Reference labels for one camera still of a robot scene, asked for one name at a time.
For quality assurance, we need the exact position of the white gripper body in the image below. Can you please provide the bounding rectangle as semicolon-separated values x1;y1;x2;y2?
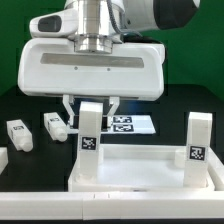
18;38;165;101

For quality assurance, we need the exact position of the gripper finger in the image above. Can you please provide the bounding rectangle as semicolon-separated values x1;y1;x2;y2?
62;94;78;134
102;97;120;131

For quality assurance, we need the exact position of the white desk top tray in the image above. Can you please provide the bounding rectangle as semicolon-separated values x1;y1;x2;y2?
68;144;224;192

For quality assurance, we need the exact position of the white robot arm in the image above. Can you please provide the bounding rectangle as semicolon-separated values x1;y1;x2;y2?
18;0;200;134

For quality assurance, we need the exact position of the white marker sheet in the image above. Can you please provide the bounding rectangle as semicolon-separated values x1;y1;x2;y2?
67;115;155;135

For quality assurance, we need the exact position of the white left border block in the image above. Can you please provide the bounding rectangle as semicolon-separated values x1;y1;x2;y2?
0;147;8;175

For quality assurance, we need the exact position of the white front border bar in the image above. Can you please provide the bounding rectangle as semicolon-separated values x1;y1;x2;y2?
0;191;224;220

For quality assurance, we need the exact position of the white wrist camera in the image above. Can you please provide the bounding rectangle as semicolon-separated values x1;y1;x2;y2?
29;9;79;38

